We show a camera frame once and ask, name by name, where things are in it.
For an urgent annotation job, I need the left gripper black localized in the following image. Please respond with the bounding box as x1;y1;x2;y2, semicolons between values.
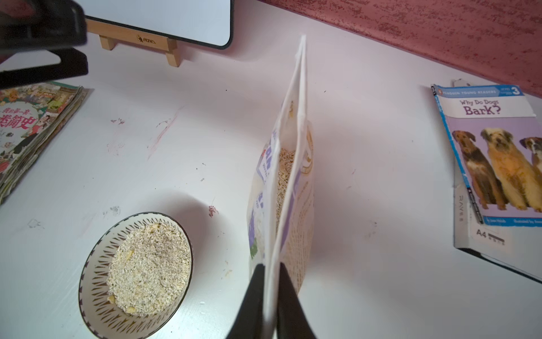
1;0;88;89

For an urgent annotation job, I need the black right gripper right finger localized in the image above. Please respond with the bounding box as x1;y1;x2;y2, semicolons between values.
277;263;316;339

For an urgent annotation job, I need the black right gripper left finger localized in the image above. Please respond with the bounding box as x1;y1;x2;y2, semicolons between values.
226;264;265;339

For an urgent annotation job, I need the oats bag white purple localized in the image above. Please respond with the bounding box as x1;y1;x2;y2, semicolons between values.
247;36;315;338

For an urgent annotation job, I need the white patterned breakfast bowl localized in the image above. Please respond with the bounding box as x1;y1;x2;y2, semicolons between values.
78;212;193;338

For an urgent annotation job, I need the oats heap in bowl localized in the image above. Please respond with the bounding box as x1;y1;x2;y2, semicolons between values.
107;223;192;317

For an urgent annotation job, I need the wooden board stand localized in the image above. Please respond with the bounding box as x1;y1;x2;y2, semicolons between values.
86;18;182;67

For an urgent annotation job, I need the colourful history magazine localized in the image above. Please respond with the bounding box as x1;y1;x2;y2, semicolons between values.
1;82;92;201

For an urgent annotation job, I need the dog book blue cover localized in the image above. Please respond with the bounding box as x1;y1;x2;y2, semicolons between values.
431;85;541;227

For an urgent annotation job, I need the white board black frame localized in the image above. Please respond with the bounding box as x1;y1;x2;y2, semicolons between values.
77;0;234;49

